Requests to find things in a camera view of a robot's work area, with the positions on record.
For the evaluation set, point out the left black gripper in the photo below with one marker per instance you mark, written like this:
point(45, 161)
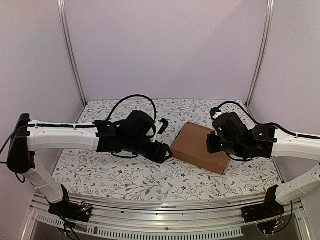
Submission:
point(157, 155)

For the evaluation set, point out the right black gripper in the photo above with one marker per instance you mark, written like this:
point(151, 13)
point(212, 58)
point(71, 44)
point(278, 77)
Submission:
point(213, 142)

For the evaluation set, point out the brown cardboard box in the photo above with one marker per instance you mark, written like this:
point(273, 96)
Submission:
point(190, 146)

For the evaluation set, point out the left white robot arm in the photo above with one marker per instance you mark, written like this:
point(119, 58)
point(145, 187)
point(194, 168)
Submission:
point(31, 136)

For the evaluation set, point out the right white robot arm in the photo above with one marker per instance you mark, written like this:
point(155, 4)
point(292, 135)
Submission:
point(265, 141)

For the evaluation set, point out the floral patterned table mat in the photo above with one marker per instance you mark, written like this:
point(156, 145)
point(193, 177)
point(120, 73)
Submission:
point(103, 175)

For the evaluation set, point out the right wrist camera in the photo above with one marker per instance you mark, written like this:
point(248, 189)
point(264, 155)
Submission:
point(229, 128)

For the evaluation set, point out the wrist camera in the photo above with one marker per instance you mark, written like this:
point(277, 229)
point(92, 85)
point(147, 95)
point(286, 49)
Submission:
point(140, 125)
point(229, 128)

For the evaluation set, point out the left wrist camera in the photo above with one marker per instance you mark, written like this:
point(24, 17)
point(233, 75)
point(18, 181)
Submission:
point(140, 125)

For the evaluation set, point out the front aluminium rail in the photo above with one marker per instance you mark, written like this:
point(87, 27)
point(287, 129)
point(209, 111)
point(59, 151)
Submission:
point(115, 219)

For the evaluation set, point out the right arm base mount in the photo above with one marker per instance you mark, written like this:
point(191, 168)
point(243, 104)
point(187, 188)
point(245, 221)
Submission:
point(268, 209)

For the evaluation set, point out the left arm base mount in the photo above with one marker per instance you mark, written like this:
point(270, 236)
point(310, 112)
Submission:
point(65, 209)

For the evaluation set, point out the right aluminium frame post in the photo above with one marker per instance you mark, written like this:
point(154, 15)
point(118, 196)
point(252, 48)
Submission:
point(270, 6)

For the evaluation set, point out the aluminium frame post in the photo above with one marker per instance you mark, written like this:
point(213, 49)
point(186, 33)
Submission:
point(61, 6)
point(270, 6)

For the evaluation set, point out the left aluminium frame post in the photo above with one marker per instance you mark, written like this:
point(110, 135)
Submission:
point(61, 6)

